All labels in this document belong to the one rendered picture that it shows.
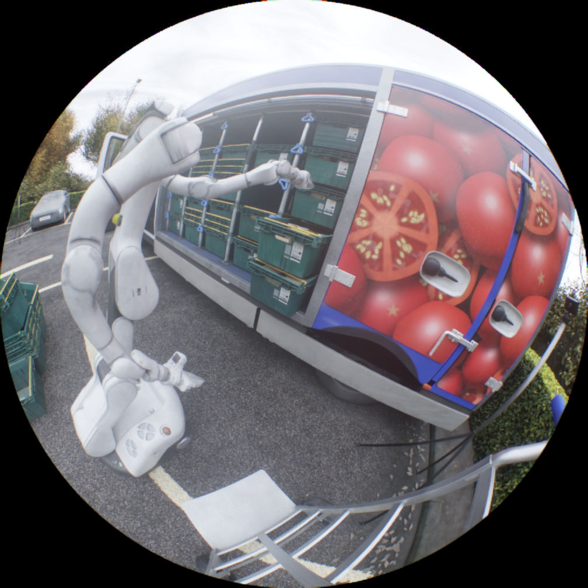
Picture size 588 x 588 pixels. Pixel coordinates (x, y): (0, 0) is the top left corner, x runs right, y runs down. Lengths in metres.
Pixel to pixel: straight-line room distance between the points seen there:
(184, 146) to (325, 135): 1.13
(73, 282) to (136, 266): 0.26
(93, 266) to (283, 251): 0.90
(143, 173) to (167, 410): 0.93
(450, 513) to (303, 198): 2.65
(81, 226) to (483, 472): 0.74
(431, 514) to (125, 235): 2.19
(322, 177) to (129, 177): 1.13
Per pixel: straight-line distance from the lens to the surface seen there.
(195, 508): 1.29
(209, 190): 0.79
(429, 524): 1.80
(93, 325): 0.45
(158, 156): 0.39
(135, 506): 1.40
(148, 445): 1.00
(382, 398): 1.44
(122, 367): 0.53
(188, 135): 0.42
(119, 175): 0.38
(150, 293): 0.64
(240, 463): 1.29
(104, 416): 0.96
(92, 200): 0.37
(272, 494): 1.29
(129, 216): 0.60
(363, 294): 1.04
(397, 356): 1.19
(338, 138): 1.38
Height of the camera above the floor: 1.27
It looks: 26 degrees down
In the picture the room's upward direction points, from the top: 18 degrees clockwise
